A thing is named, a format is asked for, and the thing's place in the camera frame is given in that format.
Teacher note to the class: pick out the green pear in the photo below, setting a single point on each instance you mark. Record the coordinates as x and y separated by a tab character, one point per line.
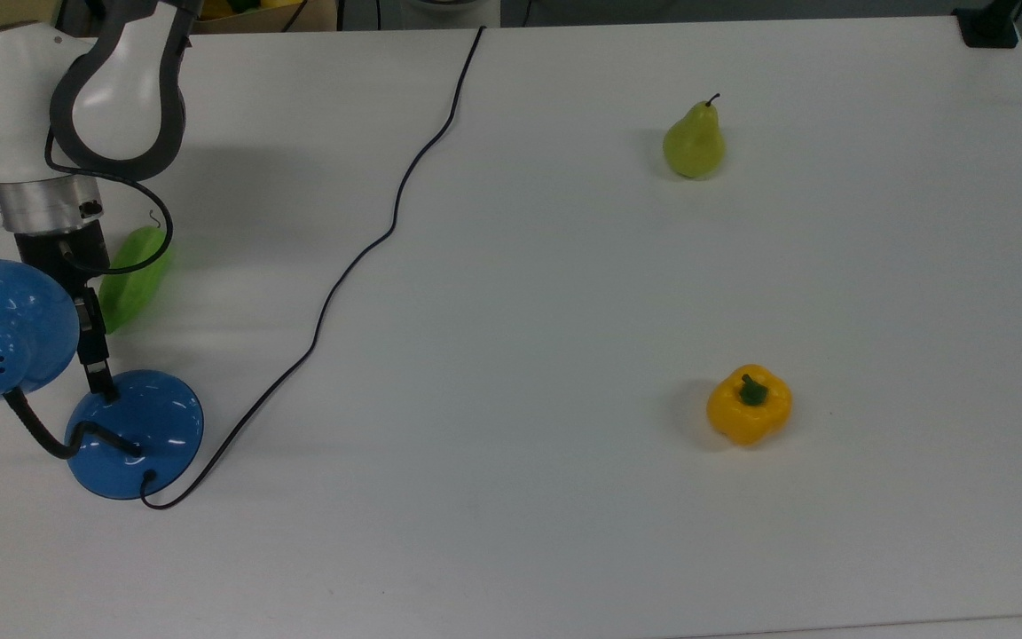
694	146

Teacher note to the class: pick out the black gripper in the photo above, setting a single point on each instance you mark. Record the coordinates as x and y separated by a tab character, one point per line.
36	253

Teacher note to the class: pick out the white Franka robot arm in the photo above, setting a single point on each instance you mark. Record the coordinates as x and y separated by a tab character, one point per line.
14	106

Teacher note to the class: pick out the blue desk lamp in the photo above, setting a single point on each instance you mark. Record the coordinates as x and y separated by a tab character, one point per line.
147	426

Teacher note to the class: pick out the yellow bell pepper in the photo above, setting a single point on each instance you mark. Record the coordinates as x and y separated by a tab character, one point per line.
749	408

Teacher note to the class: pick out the brown cardboard box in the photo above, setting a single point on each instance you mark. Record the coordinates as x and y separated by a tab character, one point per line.
298	16

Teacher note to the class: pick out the black table clamp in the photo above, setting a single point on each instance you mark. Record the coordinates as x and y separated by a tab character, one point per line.
988	27

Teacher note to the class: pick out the light green gourd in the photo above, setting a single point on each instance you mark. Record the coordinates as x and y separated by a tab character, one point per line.
134	293

